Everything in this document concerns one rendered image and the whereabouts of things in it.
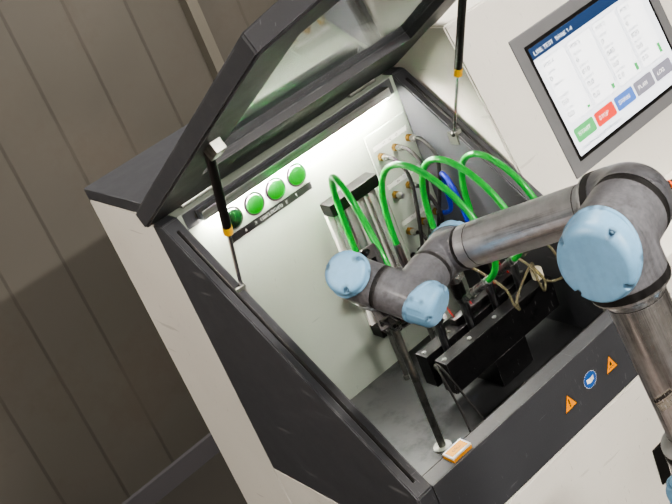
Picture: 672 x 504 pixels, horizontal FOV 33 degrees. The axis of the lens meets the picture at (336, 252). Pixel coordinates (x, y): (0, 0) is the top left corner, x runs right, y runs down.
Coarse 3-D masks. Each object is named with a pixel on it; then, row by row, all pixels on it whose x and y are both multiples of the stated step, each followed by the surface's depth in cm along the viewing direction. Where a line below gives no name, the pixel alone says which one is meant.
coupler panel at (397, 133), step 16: (384, 128) 256; (400, 128) 259; (368, 144) 254; (384, 144) 257; (400, 144) 257; (384, 160) 255; (400, 160) 260; (416, 160) 263; (400, 176) 261; (416, 176) 264; (400, 192) 259; (416, 192) 265; (432, 192) 268; (400, 208) 263; (432, 208) 269; (400, 224) 264; (416, 224) 267; (416, 240) 267
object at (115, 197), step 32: (160, 160) 246; (96, 192) 244; (128, 192) 236; (128, 224) 240; (128, 256) 251; (160, 256) 236; (160, 288) 247; (160, 320) 260; (192, 320) 243; (192, 352) 255; (192, 384) 268; (224, 384) 251; (224, 416) 264; (224, 448) 278; (256, 448) 259; (256, 480) 273
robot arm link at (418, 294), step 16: (416, 256) 185; (432, 256) 184; (384, 272) 181; (400, 272) 181; (416, 272) 181; (432, 272) 182; (448, 272) 185; (384, 288) 180; (400, 288) 179; (416, 288) 178; (432, 288) 178; (384, 304) 181; (400, 304) 179; (416, 304) 178; (432, 304) 177; (416, 320) 179; (432, 320) 179
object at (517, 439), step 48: (576, 336) 232; (528, 384) 223; (576, 384) 227; (624, 384) 237; (480, 432) 216; (528, 432) 221; (576, 432) 230; (432, 480) 209; (480, 480) 215; (528, 480) 223
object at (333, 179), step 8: (336, 176) 222; (336, 184) 221; (344, 184) 219; (336, 192) 235; (344, 192) 217; (336, 200) 237; (352, 200) 214; (336, 208) 239; (352, 208) 214; (360, 208) 213; (344, 216) 241; (360, 216) 212; (344, 224) 242; (368, 224) 211; (368, 232) 210; (352, 240) 245; (376, 240) 210; (352, 248) 246; (384, 256) 209
